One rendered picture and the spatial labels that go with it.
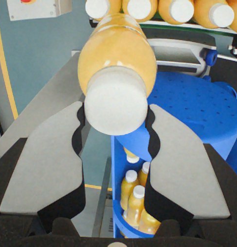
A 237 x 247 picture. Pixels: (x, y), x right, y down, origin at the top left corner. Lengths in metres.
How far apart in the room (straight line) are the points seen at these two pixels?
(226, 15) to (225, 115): 0.18
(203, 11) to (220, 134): 0.23
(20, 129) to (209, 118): 0.65
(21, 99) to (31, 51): 0.53
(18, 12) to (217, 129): 0.42
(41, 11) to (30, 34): 1.32
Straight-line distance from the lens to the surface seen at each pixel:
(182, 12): 0.36
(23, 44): 1.78
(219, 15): 0.38
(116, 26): 0.18
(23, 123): 0.82
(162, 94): 0.42
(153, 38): 0.53
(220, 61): 1.48
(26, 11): 0.42
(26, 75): 1.88
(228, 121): 0.39
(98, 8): 0.36
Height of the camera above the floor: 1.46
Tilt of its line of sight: 52 degrees down
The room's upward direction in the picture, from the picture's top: 169 degrees counter-clockwise
